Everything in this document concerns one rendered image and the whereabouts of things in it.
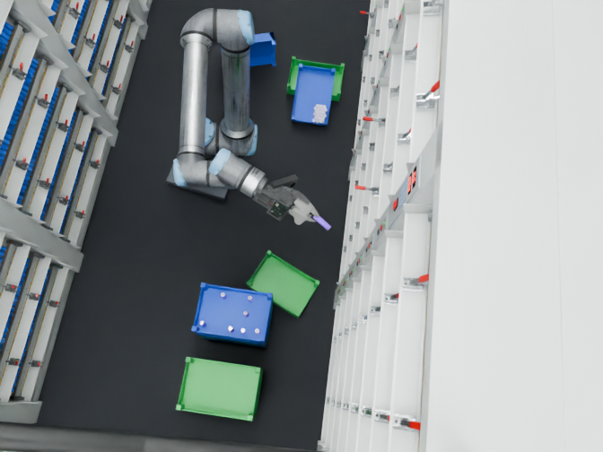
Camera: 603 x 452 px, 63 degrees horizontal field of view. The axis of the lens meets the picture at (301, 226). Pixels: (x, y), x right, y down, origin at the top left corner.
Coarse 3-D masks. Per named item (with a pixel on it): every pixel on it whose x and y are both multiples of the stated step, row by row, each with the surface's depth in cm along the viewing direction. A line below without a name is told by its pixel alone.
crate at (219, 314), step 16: (208, 288) 213; (224, 288) 210; (208, 304) 211; (224, 304) 211; (240, 304) 212; (256, 304) 212; (208, 320) 209; (224, 320) 209; (240, 320) 209; (256, 320) 210; (224, 336) 206; (240, 336) 207; (256, 336) 208
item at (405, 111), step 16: (416, 0) 141; (416, 16) 146; (416, 32) 144; (416, 48) 142; (400, 80) 140; (400, 96) 138; (400, 112) 136; (400, 128) 135; (400, 144) 133; (400, 160) 131; (400, 176) 130
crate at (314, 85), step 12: (300, 72) 274; (312, 72) 274; (324, 72) 274; (300, 84) 274; (312, 84) 274; (324, 84) 274; (300, 96) 275; (312, 96) 275; (324, 96) 275; (300, 108) 275; (312, 108) 275; (300, 120) 271
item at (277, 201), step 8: (264, 184) 155; (256, 192) 154; (264, 192) 155; (272, 192) 157; (280, 192) 156; (288, 192) 157; (256, 200) 156; (264, 200) 155; (272, 200) 156; (280, 200) 154; (288, 200) 156; (272, 208) 156; (280, 208) 155; (288, 208) 154; (280, 216) 157
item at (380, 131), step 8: (384, 80) 178; (384, 88) 182; (384, 96) 181; (384, 104) 180; (384, 112) 178; (384, 128) 176; (376, 136) 176; (376, 144) 175; (376, 152) 174; (376, 160) 173; (376, 168) 172; (376, 176) 171; (376, 184) 170; (376, 200) 168; (376, 208) 167; (368, 216) 167; (376, 216) 166; (368, 224) 166; (368, 232) 165
